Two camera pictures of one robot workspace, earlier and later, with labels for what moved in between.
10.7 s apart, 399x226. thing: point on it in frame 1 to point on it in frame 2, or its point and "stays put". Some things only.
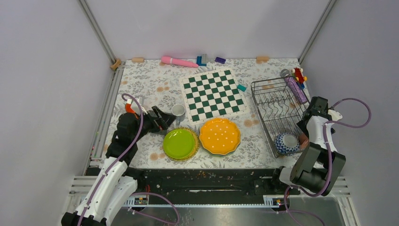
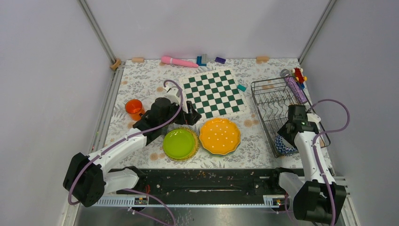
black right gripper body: x=301 y=124 to x=283 y=131
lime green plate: x=178 y=143 stays put
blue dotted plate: x=222 y=155 stays put
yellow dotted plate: x=219 y=136 stays put
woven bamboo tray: x=196 y=146 stays put
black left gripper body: x=155 y=125 to x=187 y=117
